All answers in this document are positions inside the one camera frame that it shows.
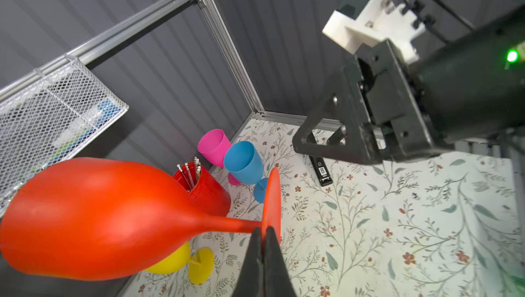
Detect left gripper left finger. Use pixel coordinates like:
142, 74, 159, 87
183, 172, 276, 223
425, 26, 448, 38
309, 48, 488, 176
232, 228, 264, 297

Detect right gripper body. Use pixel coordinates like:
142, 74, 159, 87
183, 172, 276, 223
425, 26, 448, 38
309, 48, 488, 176
323, 0, 445, 162

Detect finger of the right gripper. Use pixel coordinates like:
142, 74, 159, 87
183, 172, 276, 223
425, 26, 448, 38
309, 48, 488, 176
293, 57, 383, 165

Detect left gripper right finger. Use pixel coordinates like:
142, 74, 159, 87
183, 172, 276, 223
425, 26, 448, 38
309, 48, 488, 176
262, 226, 296, 297

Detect yellow wine glass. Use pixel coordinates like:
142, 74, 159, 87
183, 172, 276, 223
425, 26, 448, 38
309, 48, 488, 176
145, 242, 215, 285

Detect blue wine glass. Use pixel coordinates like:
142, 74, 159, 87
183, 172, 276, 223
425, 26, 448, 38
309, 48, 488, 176
224, 141, 268, 204

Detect pink wine glass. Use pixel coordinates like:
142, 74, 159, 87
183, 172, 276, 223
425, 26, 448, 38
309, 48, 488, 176
198, 129, 232, 168

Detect red-orange wine glass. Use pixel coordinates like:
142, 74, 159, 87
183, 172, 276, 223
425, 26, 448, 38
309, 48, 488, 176
1, 158, 282, 281

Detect black stapler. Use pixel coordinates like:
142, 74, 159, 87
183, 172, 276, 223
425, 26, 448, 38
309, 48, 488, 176
309, 155, 333, 187

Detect red pen cup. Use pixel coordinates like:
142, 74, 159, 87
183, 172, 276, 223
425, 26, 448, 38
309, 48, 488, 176
173, 162, 231, 217

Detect white wire mesh basket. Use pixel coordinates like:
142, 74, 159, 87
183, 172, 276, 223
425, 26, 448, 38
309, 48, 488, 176
1, 57, 129, 212

